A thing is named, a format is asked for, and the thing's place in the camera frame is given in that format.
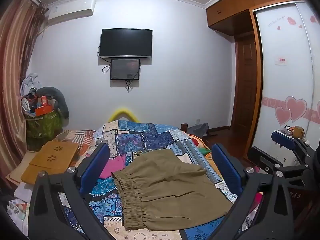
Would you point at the grey neck pillow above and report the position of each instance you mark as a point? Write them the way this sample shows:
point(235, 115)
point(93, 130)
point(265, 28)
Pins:
point(53, 93)

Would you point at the green patterned bag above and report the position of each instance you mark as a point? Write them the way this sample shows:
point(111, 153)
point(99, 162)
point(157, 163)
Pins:
point(43, 126)

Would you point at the grey crumpled clothes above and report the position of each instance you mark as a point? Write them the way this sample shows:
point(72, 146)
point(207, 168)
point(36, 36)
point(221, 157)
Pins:
point(30, 81)

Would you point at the orange striped blanket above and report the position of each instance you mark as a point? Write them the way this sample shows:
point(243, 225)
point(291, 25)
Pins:
point(75, 137)

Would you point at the grey bag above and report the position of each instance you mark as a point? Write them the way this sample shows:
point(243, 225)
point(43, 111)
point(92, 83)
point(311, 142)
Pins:
point(198, 130)

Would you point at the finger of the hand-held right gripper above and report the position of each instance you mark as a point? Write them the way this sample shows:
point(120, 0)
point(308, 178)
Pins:
point(282, 138)
point(265, 160)

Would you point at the orange box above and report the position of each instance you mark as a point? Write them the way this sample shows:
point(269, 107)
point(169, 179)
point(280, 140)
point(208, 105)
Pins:
point(44, 110)

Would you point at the white bedside cabinet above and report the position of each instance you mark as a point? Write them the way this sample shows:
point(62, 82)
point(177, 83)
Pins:
point(287, 155)

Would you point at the pink cloth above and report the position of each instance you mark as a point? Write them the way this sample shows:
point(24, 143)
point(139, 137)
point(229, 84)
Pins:
point(113, 166)

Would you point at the blue patchwork blanket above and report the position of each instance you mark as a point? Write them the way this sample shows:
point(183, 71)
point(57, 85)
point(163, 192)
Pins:
point(147, 137)

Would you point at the brown striped curtain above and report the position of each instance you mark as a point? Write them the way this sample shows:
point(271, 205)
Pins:
point(15, 80)

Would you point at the white wardrobe sticker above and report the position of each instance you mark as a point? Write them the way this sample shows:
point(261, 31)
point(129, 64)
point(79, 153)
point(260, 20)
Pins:
point(281, 61)

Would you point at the white printed pillow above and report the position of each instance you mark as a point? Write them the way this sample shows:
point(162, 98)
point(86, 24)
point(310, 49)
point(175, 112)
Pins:
point(18, 205)

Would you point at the brown cup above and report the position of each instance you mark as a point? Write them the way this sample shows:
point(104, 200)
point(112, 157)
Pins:
point(298, 131)

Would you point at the wooden overhead cabinet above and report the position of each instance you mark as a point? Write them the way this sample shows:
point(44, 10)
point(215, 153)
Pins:
point(232, 5)

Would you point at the black wall television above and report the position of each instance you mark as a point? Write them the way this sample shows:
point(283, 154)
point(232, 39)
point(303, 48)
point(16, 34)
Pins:
point(126, 43)

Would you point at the yellow foam tube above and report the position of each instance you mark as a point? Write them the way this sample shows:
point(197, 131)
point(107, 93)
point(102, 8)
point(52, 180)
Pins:
point(122, 110)

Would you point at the small black wall monitor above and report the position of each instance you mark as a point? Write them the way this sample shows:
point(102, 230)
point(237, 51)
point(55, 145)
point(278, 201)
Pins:
point(125, 69)

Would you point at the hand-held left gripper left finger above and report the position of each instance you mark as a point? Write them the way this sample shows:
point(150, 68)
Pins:
point(98, 158)

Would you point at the white air conditioner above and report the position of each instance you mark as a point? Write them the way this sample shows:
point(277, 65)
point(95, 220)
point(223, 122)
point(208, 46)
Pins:
point(71, 11)

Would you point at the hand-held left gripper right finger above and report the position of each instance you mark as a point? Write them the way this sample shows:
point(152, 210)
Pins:
point(223, 165)

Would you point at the olive green pants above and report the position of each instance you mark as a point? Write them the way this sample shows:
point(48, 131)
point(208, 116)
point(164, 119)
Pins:
point(170, 185)

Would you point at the brown wooden door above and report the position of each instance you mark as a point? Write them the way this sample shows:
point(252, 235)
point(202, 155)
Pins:
point(246, 85)

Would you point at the wooden lap desk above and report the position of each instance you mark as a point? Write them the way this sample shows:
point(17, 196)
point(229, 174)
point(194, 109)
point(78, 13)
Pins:
point(52, 161)

